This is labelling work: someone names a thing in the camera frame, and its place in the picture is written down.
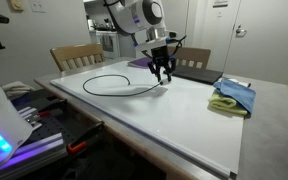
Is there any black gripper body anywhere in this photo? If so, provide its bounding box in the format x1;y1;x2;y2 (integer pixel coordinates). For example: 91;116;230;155
151;45;172;66

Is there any white charger brick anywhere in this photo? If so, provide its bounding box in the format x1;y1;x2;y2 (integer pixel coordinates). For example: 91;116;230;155
158;74;170;86

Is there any black charger cable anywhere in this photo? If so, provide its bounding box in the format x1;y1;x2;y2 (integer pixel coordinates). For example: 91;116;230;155
82;73;163;98

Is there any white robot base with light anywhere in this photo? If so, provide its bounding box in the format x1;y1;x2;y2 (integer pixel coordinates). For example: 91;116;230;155
0;59;34;176

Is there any white board eraser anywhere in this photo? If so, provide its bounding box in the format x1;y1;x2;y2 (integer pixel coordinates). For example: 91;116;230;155
222;77;252;88

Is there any purple notebook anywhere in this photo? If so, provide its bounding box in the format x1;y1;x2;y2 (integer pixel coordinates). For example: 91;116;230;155
127;56;155;70

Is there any wooden slat-back chair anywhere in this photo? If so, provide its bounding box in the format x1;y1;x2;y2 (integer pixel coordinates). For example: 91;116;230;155
166;45;212;70
49;43;107;74

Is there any black laptop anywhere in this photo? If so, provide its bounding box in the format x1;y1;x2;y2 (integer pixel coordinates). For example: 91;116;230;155
165;64;224;86

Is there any white kitchen oven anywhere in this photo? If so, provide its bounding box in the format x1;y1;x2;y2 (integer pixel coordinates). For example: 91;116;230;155
95;29;121;59

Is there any white whiteboard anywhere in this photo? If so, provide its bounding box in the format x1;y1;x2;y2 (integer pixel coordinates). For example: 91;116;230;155
49;59;246;179

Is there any dark hanging dish towel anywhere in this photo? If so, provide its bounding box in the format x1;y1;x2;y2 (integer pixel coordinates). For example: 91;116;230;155
102;34;114;53

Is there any yellow-green folded cloth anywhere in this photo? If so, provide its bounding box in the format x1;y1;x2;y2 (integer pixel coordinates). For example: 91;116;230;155
207;89;250;117

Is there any blue folded cloth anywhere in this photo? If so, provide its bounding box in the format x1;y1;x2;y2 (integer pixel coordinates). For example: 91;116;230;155
212;78;257;115

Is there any silver door lever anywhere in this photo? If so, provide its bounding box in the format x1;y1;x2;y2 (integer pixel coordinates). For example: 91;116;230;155
235;24;248;38

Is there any white door sign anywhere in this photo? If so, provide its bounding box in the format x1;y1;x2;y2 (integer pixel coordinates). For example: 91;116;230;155
213;0;229;8

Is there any black perforated breadboard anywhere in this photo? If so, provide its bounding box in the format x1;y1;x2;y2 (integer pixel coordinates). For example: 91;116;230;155
17;88;105;148

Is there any white towel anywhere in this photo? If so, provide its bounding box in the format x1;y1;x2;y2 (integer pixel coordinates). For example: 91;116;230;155
2;80;35;99

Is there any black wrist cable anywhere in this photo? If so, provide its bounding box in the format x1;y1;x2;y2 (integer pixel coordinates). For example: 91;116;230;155
165;31;188;51

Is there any orange-handled black clamp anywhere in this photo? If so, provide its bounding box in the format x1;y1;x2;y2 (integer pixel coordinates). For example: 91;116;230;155
66;120;106;155

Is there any red-handled black clamp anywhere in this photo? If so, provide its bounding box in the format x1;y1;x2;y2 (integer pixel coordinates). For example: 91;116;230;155
35;99;68;118

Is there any white wall switch plate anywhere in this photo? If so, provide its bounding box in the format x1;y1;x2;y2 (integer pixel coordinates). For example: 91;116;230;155
28;0;48;14

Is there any silver metal bracket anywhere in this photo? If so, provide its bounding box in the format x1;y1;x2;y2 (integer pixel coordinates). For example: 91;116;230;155
17;105;44;132

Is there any aluminium rail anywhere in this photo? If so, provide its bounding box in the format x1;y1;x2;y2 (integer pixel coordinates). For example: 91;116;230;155
0;131;68;180

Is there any beige wall thermostat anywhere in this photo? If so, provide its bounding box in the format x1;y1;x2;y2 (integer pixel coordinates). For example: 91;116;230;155
7;0;26;13

